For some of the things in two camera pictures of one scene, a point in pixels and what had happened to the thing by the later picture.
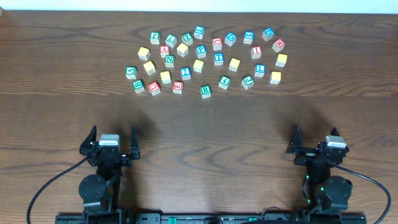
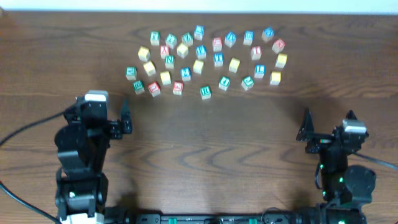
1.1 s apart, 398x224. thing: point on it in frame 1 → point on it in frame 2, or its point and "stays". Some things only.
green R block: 205,91 stays
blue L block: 260,70 stays
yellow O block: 275,77 stays
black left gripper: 109,154 → 109,128
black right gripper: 295,146 → 323,140
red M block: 278,45 stays
